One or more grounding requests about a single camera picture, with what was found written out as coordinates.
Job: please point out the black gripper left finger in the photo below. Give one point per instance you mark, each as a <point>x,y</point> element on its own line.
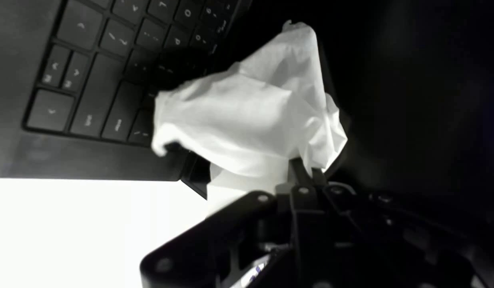
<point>216,251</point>

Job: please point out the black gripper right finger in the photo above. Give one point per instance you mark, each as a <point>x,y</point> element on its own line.
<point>382,240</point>

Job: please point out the white napkin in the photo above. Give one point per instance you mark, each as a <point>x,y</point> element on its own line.
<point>259,113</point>

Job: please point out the black open laptop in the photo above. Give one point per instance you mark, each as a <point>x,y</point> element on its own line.
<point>412,78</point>

